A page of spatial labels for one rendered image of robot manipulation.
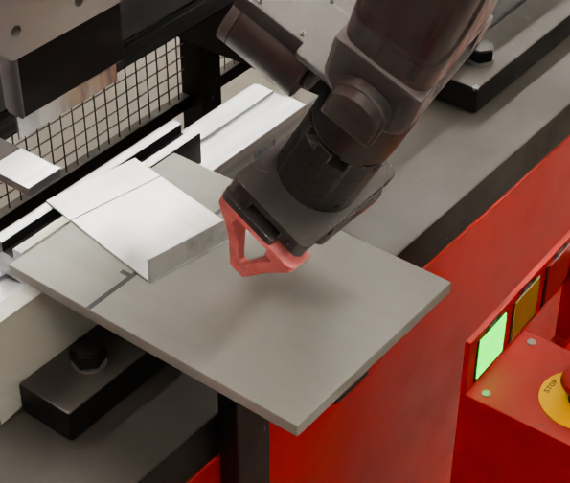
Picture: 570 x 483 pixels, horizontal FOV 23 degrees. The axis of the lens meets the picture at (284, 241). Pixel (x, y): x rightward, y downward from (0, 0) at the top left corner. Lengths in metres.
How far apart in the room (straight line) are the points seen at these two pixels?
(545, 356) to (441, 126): 0.26
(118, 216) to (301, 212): 0.22
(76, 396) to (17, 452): 0.06
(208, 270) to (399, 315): 0.14
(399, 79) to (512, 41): 0.75
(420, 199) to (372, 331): 0.35
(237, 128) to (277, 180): 0.33
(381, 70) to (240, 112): 0.50
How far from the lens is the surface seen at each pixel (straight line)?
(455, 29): 0.68
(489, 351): 1.23
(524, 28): 1.50
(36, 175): 1.10
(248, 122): 1.21
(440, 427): 1.49
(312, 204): 0.88
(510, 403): 1.23
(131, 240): 1.03
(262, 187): 0.88
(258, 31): 0.82
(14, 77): 0.98
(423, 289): 0.99
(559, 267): 1.32
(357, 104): 0.74
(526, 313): 1.28
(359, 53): 0.73
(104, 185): 1.09
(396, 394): 1.34
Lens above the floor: 1.64
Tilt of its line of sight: 38 degrees down
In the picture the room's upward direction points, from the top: straight up
